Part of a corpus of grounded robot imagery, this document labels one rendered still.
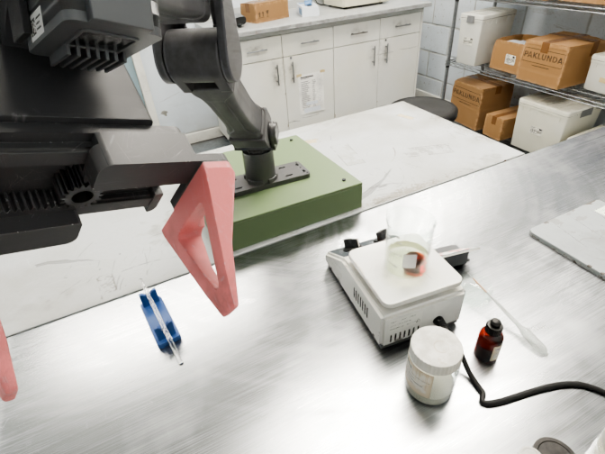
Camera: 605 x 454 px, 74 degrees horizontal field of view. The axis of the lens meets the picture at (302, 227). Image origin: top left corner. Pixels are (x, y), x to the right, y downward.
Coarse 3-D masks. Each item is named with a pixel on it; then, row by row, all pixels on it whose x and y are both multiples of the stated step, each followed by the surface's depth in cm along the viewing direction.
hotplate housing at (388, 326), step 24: (336, 264) 64; (360, 288) 56; (456, 288) 54; (360, 312) 58; (384, 312) 52; (408, 312) 52; (432, 312) 54; (456, 312) 56; (384, 336) 53; (408, 336) 55
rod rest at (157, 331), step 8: (152, 288) 63; (144, 296) 62; (152, 296) 63; (160, 296) 65; (144, 304) 63; (160, 304) 64; (144, 312) 62; (152, 312) 62; (160, 312) 62; (168, 312) 62; (152, 320) 61; (168, 320) 57; (152, 328) 60; (160, 328) 57; (168, 328) 58; (176, 328) 59; (160, 336) 57; (176, 336) 58; (160, 344) 57; (168, 344) 58
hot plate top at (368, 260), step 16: (352, 256) 58; (368, 256) 58; (432, 256) 57; (368, 272) 55; (384, 272) 55; (432, 272) 55; (448, 272) 54; (384, 288) 53; (400, 288) 52; (416, 288) 52; (432, 288) 52; (448, 288) 53; (384, 304) 51; (400, 304) 51
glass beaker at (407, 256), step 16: (400, 208) 54; (416, 208) 53; (400, 224) 55; (416, 224) 54; (432, 224) 51; (400, 240) 50; (416, 240) 49; (432, 240) 51; (384, 256) 55; (400, 256) 51; (416, 256) 51; (400, 272) 53; (416, 272) 52
